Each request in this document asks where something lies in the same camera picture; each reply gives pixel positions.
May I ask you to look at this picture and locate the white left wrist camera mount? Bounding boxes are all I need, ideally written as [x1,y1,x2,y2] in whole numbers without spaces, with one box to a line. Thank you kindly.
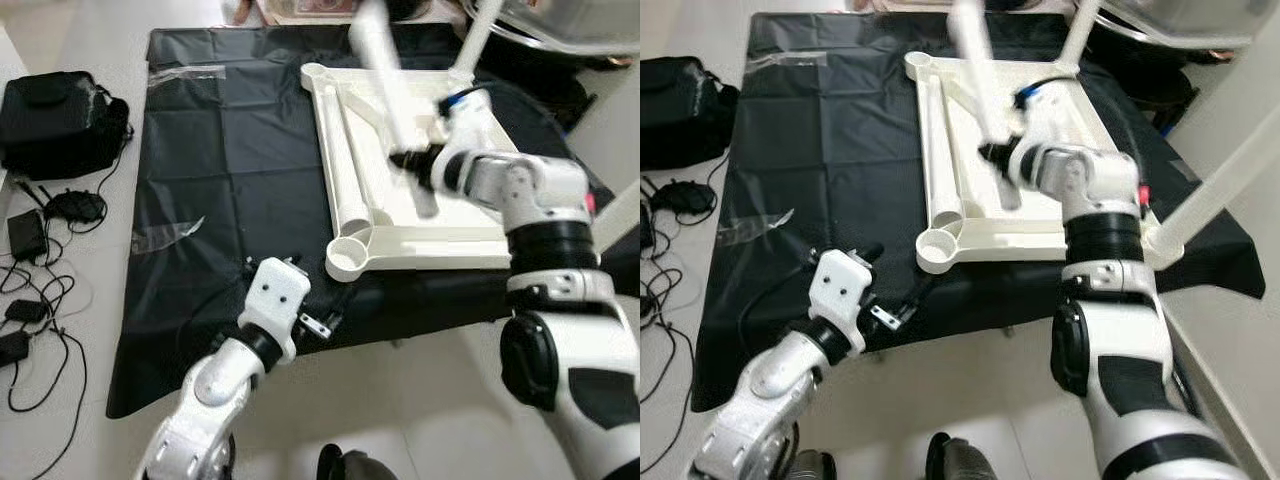
[240,257,311,361]
[808,250,876,353]

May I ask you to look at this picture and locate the clear tape strip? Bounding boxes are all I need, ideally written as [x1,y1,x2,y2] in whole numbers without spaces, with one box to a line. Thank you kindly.
[130,215,206,253]
[730,208,796,246]
[745,50,826,71]
[148,65,226,83]

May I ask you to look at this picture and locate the robot leg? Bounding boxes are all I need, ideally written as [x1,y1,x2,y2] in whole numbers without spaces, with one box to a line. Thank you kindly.
[318,445,396,480]
[790,450,836,480]
[925,432,1001,480]

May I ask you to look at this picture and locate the black table cloth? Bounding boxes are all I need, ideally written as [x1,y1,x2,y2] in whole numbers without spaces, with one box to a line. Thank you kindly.
[690,12,1266,413]
[105,25,641,419]

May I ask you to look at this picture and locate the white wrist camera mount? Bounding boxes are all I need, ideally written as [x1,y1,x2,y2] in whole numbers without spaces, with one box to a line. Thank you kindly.
[240,257,311,361]
[808,250,876,353]
[437,88,513,163]
[1015,78,1088,153]

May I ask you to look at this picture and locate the robot left leg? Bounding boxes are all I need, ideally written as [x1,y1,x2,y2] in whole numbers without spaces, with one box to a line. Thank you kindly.
[790,450,836,480]

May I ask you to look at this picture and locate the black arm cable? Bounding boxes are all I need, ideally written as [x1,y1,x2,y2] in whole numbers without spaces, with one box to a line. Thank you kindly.
[745,265,816,331]
[1020,75,1068,101]
[175,262,263,361]

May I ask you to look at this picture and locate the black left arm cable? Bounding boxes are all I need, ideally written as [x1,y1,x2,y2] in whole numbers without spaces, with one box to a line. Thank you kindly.
[175,262,263,361]
[745,265,816,331]

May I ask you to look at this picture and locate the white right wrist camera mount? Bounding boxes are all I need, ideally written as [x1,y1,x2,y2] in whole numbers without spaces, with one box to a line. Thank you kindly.
[1015,78,1088,153]
[437,88,513,163]

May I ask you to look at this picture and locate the white plastic table top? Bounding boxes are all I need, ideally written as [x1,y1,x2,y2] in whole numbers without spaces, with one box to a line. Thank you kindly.
[903,50,1186,276]
[300,62,601,283]

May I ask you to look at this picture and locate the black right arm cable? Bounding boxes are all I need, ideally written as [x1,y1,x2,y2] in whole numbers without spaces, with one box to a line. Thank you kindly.
[1020,75,1068,101]

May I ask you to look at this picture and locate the black carry bag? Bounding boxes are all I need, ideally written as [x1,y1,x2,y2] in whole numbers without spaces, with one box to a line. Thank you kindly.
[640,55,741,171]
[0,70,133,181]

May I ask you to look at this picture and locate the robot right leg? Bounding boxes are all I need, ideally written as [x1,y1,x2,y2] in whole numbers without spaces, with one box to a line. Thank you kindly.
[925,432,1001,480]
[318,445,396,480]

